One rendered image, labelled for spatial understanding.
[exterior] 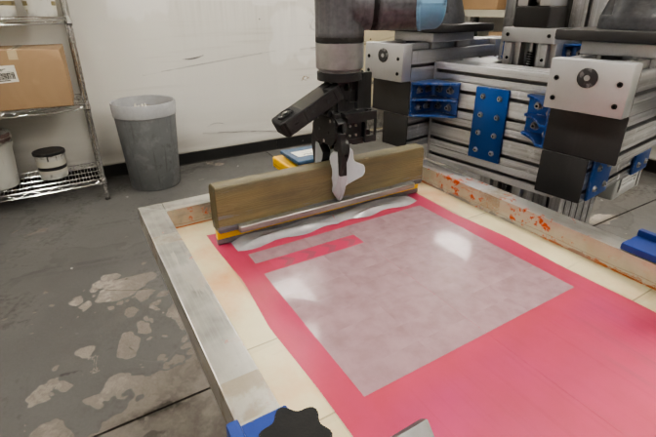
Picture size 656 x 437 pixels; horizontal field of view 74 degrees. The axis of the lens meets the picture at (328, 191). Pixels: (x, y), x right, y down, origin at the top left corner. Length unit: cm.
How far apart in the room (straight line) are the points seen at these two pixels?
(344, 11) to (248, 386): 50
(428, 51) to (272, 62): 308
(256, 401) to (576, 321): 38
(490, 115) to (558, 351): 69
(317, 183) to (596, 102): 50
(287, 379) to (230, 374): 6
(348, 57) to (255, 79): 347
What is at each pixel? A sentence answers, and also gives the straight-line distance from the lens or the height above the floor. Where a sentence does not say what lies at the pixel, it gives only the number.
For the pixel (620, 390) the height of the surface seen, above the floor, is 96.
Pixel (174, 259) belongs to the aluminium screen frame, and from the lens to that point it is 61.
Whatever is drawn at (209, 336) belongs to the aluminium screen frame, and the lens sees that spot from 48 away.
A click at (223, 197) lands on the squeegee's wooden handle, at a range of 65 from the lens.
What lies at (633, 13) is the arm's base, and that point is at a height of 129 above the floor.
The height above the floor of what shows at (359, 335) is 96.
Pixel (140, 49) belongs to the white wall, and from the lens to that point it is 384.
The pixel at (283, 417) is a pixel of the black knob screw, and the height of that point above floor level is 106.
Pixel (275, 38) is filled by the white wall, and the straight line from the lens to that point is 417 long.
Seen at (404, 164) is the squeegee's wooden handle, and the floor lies 103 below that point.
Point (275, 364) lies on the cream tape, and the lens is 49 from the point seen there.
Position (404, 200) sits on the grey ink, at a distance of 83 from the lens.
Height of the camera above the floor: 130
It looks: 23 degrees down
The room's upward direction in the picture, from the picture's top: straight up
